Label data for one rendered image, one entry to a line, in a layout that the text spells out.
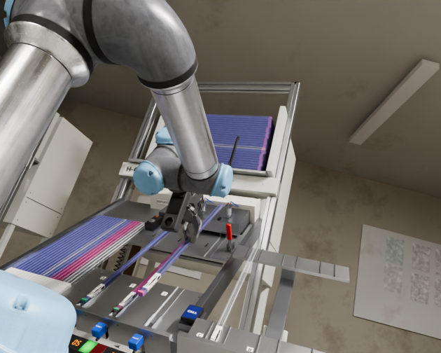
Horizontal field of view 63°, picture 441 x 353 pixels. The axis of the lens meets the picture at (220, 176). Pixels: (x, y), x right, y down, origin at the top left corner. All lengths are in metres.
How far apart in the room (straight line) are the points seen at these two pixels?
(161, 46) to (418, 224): 4.57
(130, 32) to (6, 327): 0.35
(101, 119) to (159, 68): 4.17
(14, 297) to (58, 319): 0.04
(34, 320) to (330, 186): 4.32
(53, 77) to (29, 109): 0.06
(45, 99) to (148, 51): 0.14
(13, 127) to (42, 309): 0.23
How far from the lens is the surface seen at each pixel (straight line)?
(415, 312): 4.65
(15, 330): 0.34
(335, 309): 4.28
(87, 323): 1.08
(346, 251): 4.40
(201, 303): 1.03
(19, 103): 0.49
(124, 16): 0.51
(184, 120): 0.61
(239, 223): 1.33
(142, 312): 1.04
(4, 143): 0.47
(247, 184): 1.51
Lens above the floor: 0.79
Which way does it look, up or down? 21 degrees up
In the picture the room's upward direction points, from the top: 15 degrees clockwise
